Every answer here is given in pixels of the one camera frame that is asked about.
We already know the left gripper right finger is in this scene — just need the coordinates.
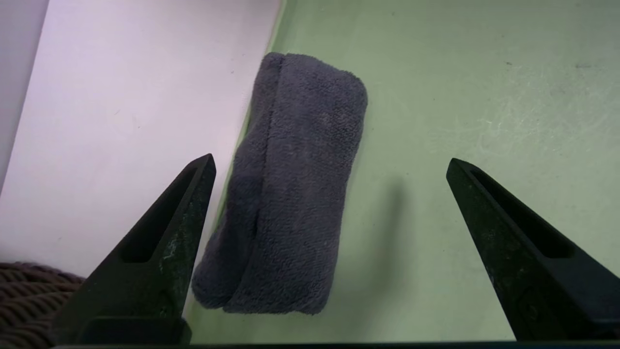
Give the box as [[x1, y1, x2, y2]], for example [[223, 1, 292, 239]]
[[446, 158, 620, 342]]

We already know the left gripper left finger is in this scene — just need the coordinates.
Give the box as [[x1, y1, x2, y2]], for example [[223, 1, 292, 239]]
[[51, 154, 217, 346]]

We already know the dark grey towel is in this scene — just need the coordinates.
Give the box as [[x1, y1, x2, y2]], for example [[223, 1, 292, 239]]
[[191, 52, 369, 316]]

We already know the dark brown wicker basket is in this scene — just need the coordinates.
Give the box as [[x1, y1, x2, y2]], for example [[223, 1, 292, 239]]
[[0, 262, 85, 349]]

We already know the light green plastic tray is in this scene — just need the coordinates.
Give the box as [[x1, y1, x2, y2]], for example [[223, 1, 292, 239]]
[[184, 0, 620, 345]]

